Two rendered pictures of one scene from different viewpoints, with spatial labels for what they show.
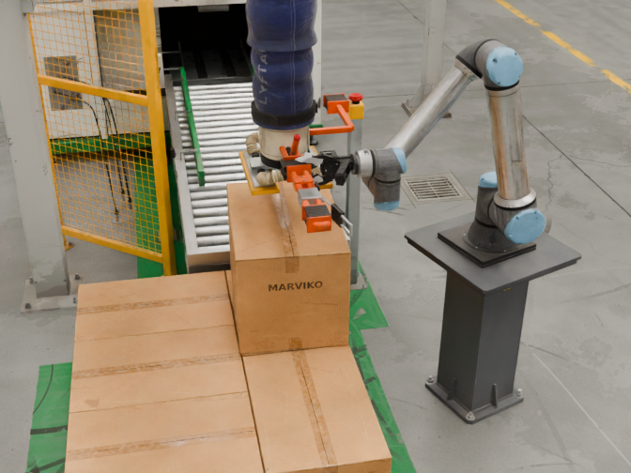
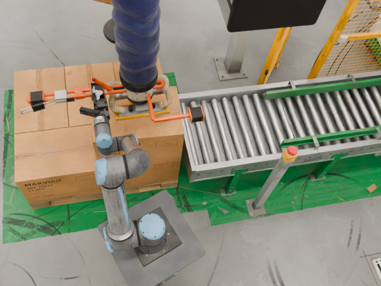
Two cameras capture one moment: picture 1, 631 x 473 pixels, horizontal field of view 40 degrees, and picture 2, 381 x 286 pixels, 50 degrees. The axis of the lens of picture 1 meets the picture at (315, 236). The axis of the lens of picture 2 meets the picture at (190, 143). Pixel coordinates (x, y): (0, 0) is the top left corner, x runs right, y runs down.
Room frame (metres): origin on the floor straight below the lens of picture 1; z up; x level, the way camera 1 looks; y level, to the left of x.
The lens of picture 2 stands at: (3.01, -1.41, 3.26)
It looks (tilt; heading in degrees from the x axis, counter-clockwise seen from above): 60 degrees down; 80
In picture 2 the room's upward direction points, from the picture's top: 10 degrees clockwise
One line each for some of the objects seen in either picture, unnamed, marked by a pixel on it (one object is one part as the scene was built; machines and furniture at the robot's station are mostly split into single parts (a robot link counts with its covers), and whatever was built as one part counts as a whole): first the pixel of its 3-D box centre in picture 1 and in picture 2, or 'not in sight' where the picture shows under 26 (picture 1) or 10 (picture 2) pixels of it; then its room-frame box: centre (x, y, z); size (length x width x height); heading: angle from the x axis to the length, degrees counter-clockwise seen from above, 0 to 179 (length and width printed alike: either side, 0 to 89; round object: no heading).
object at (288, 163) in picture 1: (297, 168); (97, 91); (2.65, 0.06, 1.24); 0.10 x 0.08 x 0.06; 102
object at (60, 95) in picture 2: (309, 199); (61, 96); (2.44, 0.02, 1.23); 0.07 x 0.07 x 0.04; 12
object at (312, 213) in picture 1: (316, 218); (37, 97); (2.30, 0.00, 1.24); 0.08 x 0.07 x 0.05; 12
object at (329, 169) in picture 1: (337, 164); (101, 110); (2.68, -0.07, 1.24); 0.12 x 0.09 x 0.08; 102
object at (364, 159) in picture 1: (361, 162); (101, 122); (2.69, -0.16, 1.24); 0.09 x 0.05 x 0.10; 12
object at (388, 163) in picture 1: (387, 162); (103, 135); (2.71, -0.24, 1.24); 0.12 x 0.09 x 0.10; 102
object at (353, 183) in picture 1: (352, 197); (270, 183); (3.88, -0.19, 0.50); 0.07 x 0.07 x 1.00; 11
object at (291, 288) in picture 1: (284, 261); (137, 127); (2.87, 0.12, 0.74); 0.60 x 0.40 x 0.40; 8
